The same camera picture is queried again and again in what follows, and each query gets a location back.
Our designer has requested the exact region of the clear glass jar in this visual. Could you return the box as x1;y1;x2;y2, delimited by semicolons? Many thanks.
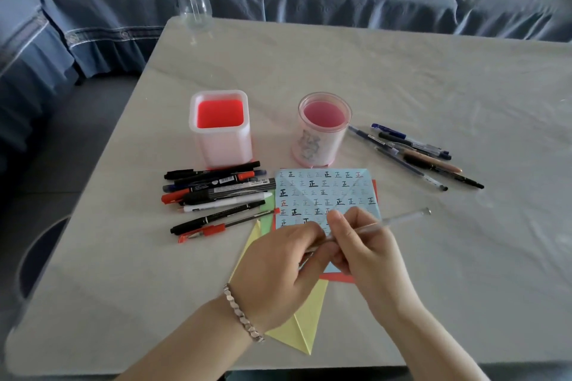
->
173;0;213;31

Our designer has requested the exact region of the person's right hand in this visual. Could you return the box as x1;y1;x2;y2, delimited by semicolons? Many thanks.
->
326;206;425;328

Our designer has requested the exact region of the round pink pen holder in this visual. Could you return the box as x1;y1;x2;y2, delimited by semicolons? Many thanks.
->
291;91;353;168

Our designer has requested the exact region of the yellow paper sheet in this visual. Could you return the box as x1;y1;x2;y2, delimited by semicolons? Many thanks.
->
228;220;329;355

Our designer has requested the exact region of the blue paper with writing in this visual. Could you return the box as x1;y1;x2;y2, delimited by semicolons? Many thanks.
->
273;168;381;274

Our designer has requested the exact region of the square white red pen holder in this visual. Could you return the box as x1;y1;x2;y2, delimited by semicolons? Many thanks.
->
188;89;254;170

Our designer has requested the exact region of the pile of assorted pens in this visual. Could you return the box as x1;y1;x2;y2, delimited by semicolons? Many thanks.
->
347;122;486;193

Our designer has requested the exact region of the thin black pen with clip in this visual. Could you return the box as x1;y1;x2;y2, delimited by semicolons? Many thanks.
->
404;155;486;191

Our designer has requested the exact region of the red paper sheet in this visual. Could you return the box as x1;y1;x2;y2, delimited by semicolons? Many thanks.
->
270;179;380;284

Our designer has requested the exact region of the person's left hand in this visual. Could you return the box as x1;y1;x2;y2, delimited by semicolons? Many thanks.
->
230;222;340;332

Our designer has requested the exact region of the thin black fineliner pen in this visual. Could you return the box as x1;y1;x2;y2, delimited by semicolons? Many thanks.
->
169;199;267;236

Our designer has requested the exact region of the thick black grey marker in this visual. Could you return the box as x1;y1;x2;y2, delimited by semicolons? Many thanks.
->
181;177;276;207

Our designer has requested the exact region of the green paper sheet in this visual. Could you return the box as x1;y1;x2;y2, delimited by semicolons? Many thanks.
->
259;195;277;236

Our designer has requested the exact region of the silver link bracelet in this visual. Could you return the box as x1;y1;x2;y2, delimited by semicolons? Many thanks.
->
223;283;265;343

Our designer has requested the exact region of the white pen with black label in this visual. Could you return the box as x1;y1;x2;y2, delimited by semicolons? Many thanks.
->
182;191;273;214

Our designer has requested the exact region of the clear gold ink pen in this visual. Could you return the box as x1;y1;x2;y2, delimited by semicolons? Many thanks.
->
303;208;432;257

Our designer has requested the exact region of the blue covered sofa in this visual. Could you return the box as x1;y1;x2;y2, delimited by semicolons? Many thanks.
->
0;0;572;171

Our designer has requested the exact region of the red gel pen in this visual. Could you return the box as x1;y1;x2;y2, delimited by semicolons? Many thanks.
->
178;208;281;244

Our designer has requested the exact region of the red black double-tip marker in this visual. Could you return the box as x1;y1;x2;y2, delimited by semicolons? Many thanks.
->
160;170;256;205

